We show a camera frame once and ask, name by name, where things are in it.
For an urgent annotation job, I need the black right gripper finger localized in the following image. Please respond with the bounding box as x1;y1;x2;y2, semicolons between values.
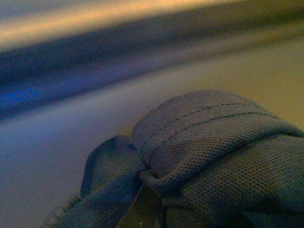
117;185;162;228

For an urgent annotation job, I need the dark navy mesh garment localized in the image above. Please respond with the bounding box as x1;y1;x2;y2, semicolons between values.
54;90;304;228

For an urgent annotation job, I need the grey front-load washing machine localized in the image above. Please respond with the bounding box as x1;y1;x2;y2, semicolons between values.
0;0;304;124

